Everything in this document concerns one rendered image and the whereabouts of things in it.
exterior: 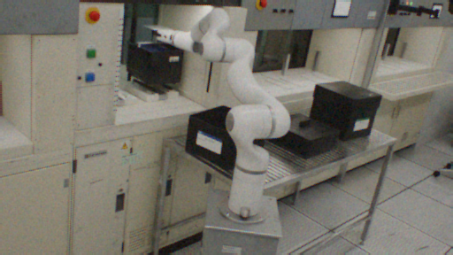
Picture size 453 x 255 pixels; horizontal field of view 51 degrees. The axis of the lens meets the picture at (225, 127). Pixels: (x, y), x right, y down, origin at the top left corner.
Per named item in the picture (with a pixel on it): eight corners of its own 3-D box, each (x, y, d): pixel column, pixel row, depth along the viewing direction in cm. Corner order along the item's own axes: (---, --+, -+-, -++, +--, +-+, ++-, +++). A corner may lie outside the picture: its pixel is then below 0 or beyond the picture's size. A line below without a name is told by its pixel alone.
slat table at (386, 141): (225, 336, 220) (252, 193, 193) (149, 266, 258) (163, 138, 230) (364, 244, 310) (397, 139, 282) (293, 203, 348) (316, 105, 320)
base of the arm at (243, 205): (269, 227, 171) (279, 182, 164) (218, 220, 170) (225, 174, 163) (265, 201, 189) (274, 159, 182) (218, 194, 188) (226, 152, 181)
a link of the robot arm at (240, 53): (247, 146, 165) (287, 144, 172) (259, 122, 157) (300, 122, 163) (208, 52, 195) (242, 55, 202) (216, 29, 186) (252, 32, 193)
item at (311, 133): (306, 159, 233) (311, 135, 229) (261, 137, 252) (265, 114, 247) (338, 148, 254) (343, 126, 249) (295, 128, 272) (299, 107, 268)
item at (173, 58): (144, 93, 240) (150, 31, 229) (122, 81, 253) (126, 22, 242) (181, 88, 257) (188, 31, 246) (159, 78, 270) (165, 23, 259)
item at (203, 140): (183, 149, 223) (188, 115, 217) (218, 135, 245) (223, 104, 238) (230, 171, 209) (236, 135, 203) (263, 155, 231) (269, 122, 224)
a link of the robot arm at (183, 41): (184, 27, 232) (171, 37, 229) (202, 33, 224) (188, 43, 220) (189, 41, 238) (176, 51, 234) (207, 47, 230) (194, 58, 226)
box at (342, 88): (343, 142, 264) (355, 99, 255) (305, 123, 283) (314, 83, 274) (372, 135, 282) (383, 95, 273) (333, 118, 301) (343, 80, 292)
